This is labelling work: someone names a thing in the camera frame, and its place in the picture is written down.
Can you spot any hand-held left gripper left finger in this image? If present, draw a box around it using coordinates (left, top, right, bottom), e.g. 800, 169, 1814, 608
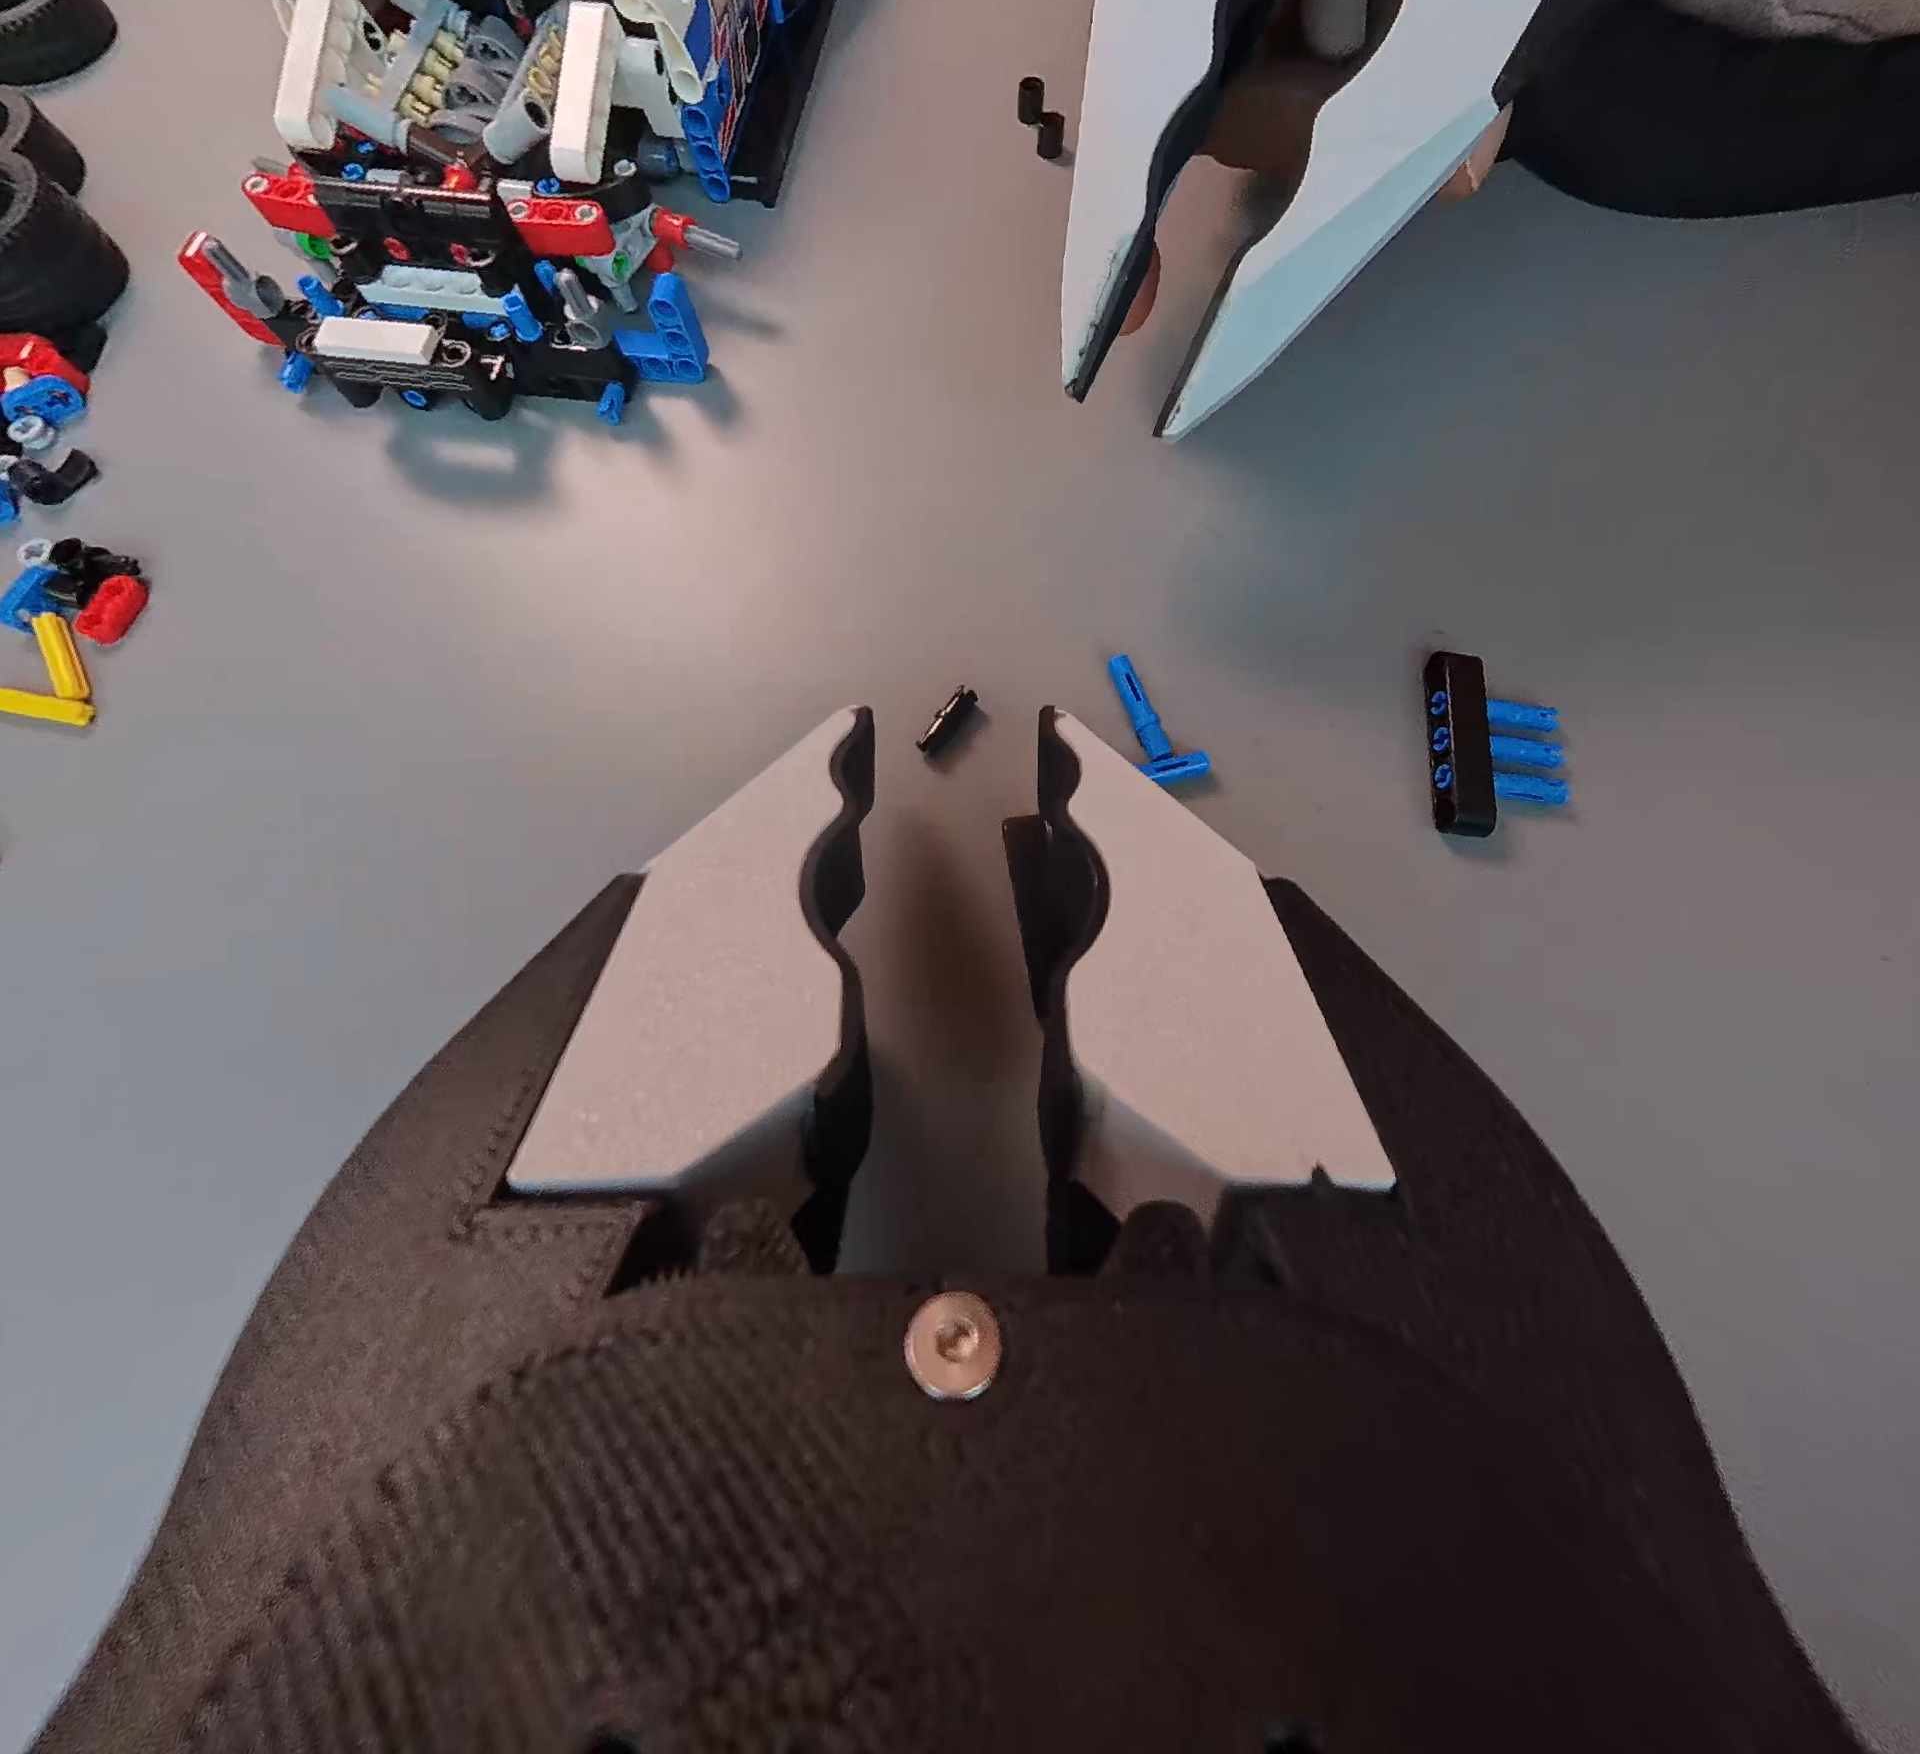
504, 703, 875, 1273

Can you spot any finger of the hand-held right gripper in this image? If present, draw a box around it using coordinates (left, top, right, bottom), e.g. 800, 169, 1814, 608
1058, 0, 1348, 405
1152, 0, 1640, 443

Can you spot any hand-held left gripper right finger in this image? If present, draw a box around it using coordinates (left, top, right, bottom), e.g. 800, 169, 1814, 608
1034, 703, 1399, 1273

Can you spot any short black perforated beam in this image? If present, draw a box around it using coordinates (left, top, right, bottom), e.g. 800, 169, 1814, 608
1419, 650, 1499, 838

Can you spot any brick-built toy race car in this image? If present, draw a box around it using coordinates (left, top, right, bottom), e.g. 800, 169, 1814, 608
176, 0, 869, 427

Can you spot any person's right hand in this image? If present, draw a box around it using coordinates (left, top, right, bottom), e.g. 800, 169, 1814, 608
1116, 0, 1510, 337

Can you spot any black chair seat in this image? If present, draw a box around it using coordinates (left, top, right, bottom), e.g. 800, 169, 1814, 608
1499, 0, 1920, 221

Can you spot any pile of mixed bricks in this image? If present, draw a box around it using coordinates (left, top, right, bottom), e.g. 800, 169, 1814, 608
0, 327, 151, 732

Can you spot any black rubber tire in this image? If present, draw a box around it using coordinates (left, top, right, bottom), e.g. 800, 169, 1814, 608
0, 156, 132, 337
0, 86, 87, 196
0, 0, 119, 86

